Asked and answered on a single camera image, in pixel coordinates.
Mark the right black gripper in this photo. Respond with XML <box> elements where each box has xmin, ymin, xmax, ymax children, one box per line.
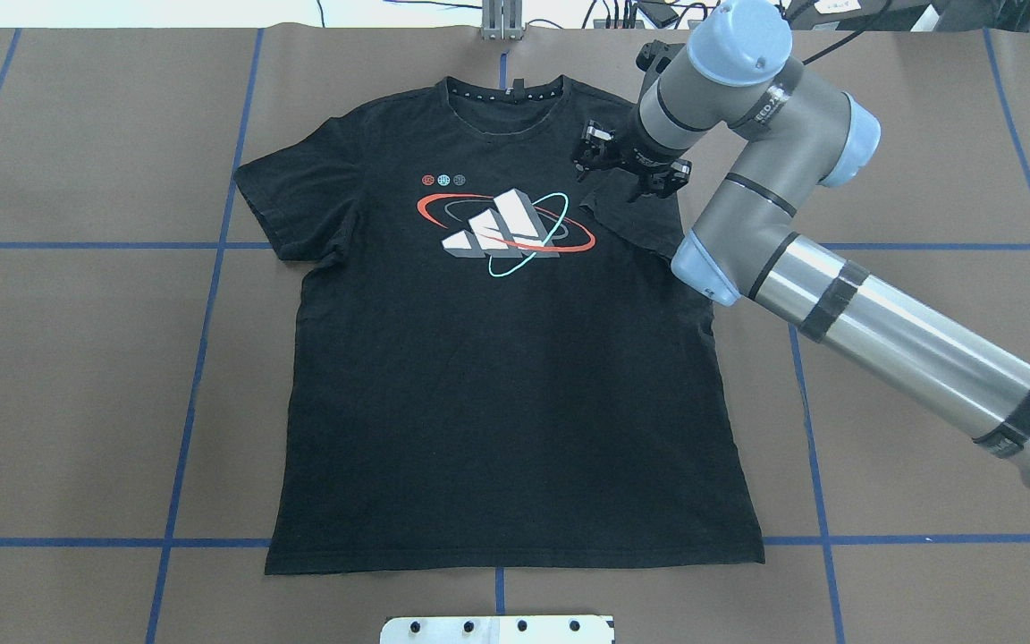
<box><xmin>572</xmin><ymin>122</ymin><xmax>692</xmax><ymax>203</ymax></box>

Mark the black graphic t-shirt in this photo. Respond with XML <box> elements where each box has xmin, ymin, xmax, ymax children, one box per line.
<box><xmin>234</xmin><ymin>76</ymin><xmax>764</xmax><ymax>575</ymax></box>

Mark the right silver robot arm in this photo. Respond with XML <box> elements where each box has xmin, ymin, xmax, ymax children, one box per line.
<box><xmin>643</xmin><ymin>1</ymin><xmax>1030</xmax><ymax>537</ymax></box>

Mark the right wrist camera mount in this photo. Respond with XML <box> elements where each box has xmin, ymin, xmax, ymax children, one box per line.
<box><xmin>636</xmin><ymin>39</ymin><xmax>684</xmax><ymax>97</ymax></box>

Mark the aluminium frame post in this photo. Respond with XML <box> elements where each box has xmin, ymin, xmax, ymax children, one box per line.
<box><xmin>481</xmin><ymin>0</ymin><xmax>526</xmax><ymax>41</ymax></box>

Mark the white camera stand column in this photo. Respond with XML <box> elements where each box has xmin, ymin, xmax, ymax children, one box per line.
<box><xmin>379</xmin><ymin>613</ymin><xmax>618</xmax><ymax>643</ymax></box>

